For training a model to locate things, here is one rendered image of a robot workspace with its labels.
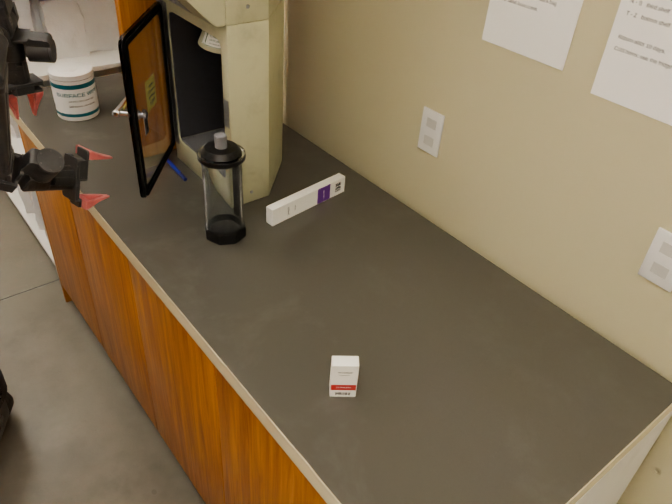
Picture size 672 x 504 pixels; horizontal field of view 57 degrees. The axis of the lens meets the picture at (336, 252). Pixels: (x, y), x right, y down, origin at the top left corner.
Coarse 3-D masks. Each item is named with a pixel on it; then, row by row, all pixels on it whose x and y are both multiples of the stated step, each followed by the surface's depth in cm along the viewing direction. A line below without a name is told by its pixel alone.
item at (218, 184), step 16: (208, 160) 135; (240, 160) 137; (208, 176) 138; (224, 176) 137; (240, 176) 141; (208, 192) 141; (224, 192) 140; (240, 192) 143; (208, 208) 144; (224, 208) 142; (240, 208) 145; (208, 224) 147; (224, 224) 145; (240, 224) 148
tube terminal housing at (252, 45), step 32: (256, 0) 135; (224, 32) 135; (256, 32) 139; (224, 64) 140; (256, 64) 143; (224, 96) 145; (256, 96) 148; (256, 128) 153; (192, 160) 173; (256, 160) 158; (256, 192) 164
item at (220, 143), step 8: (216, 136) 135; (224, 136) 135; (208, 144) 138; (216, 144) 136; (224, 144) 136; (232, 144) 139; (208, 152) 135; (216, 152) 135; (224, 152) 136; (232, 152) 136; (240, 152) 138; (216, 160) 135; (224, 160) 135
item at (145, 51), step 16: (144, 32) 143; (160, 32) 155; (128, 48) 133; (144, 48) 144; (160, 48) 156; (144, 64) 144; (160, 64) 157; (144, 80) 145; (160, 80) 158; (128, 96) 136; (144, 96) 146; (160, 96) 159; (128, 112) 138; (160, 112) 160; (144, 128) 148; (160, 128) 161; (144, 144) 149; (160, 144) 162; (144, 160) 150; (160, 160) 163
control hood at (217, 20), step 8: (184, 0) 127; (192, 0) 125; (200, 0) 127; (208, 0) 128; (216, 0) 129; (224, 0) 130; (192, 8) 130; (200, 8) 127; (208, 8) 129; (216, 8) 130; (224, 8) 131; (200, 16) 132; (208, 16) 129; (216, 16) 131; (224, 16) 132; (216, 24) 132; (224, 24) 133
